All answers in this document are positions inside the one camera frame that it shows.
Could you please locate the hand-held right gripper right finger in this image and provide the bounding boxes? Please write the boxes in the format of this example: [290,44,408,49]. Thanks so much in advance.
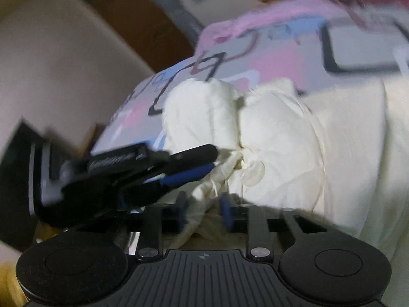
[219,193,328,259]

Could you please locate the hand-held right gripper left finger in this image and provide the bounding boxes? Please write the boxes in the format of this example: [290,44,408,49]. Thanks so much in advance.
[77,193,190,260]

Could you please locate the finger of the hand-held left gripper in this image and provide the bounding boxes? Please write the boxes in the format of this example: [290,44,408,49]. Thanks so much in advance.
[122,163,214,207]
[164,144,220,175]

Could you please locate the cream quilted jacket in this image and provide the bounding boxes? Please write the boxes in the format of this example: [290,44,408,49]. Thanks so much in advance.
[128,77,409,263]

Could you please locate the yellow cloth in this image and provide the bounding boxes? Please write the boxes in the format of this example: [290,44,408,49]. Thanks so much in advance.
[0,223,66,307]

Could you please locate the patterned grey pink bed sheet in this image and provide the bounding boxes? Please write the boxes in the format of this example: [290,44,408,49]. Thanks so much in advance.
[89,6,409,154]

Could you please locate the grey curtain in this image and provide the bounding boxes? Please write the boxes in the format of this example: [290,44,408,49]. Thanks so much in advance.
[156,0,207,47]

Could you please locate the brown wooden door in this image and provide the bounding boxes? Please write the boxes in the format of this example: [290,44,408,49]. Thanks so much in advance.
[73,0,196,75]

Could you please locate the pink blanket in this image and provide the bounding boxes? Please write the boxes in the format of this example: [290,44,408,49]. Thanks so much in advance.
[198,0,355,43]

